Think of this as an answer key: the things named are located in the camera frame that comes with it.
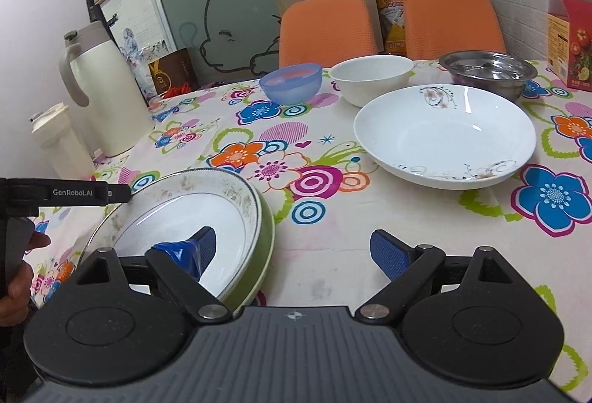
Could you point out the red cracker box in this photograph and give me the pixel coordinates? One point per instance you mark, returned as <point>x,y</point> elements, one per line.
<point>571,42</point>

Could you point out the white bowl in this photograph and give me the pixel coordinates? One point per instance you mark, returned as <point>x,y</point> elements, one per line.
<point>370,84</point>

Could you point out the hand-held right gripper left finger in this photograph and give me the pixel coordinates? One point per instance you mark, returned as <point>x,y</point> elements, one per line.
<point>206,245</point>

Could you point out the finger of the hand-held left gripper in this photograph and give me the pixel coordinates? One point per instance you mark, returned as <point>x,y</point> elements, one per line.
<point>120,193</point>

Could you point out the floral rim white plate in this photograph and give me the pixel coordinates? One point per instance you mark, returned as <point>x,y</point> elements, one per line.
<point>185,213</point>

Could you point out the stainless steel bowl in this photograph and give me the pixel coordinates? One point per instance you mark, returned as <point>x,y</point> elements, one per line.
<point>490,70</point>

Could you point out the small cream bottle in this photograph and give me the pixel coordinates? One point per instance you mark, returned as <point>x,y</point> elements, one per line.
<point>62,144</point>

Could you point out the cream thermos jug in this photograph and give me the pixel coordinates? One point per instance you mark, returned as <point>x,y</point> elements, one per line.
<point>115,107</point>

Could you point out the person's left hand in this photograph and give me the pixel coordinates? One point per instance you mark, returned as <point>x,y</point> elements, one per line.
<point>16,292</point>

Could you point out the dark brown gift bag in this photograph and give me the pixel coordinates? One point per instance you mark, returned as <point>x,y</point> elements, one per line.
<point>173,70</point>

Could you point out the blue patterned white bag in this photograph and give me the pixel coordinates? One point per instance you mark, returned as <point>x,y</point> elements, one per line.
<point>138,56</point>

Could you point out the blue plastic bowl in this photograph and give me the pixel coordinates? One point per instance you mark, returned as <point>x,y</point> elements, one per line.
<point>291,86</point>

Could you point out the glass panel with cat drawing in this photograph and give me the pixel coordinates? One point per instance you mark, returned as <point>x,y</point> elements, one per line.
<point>194,0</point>

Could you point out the green plate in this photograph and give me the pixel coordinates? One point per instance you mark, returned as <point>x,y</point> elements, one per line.
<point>259,264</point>

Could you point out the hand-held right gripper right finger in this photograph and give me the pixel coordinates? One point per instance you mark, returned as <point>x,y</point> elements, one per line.
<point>387,256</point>

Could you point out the black framed whiteboard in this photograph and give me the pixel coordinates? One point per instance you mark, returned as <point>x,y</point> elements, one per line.
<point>37,37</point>

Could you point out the floral tablecloth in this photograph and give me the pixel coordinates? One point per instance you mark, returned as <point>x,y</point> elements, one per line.
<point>323,218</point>

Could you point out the orange chair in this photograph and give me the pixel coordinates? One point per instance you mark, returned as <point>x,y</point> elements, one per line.
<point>328,33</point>
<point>453,23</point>

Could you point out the yellow snack packet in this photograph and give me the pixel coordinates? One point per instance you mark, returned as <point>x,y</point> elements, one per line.
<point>393,23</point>

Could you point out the large white plate brown print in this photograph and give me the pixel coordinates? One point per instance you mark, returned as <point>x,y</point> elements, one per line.
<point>444,139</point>

